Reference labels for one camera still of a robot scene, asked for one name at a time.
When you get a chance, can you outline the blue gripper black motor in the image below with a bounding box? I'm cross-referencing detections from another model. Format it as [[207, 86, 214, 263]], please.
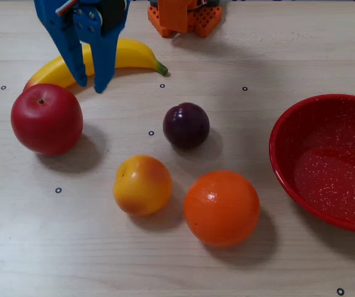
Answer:
[[34, 0, 131, 94]]

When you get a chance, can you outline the yellow orange plastic peach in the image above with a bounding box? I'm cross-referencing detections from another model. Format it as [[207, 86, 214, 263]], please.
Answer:
[[113, 155, 173, 216]]

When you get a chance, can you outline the orange waffle robot base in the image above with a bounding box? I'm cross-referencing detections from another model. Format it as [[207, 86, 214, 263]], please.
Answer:
[[147, 0, 223, 38]]

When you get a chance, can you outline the red speckled enamel bowl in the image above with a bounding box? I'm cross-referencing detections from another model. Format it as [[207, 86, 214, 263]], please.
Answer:
[[269, 93, 355, 235]]

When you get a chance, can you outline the yellow plastic banana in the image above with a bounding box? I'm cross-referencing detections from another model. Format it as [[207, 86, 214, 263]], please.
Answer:
[[23, 38, 169, 92]]

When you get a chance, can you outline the red plastic apple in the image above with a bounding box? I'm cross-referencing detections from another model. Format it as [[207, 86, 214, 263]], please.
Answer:
[[10, 83, 84, 157]]

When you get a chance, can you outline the dark purple plastic plum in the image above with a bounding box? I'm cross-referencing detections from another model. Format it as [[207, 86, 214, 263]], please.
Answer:
[[162, 102, 211, 149]]

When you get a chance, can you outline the orange plastic orange fruit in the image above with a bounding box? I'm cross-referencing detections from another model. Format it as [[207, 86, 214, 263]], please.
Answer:
[[183, 170, 261, 248]]

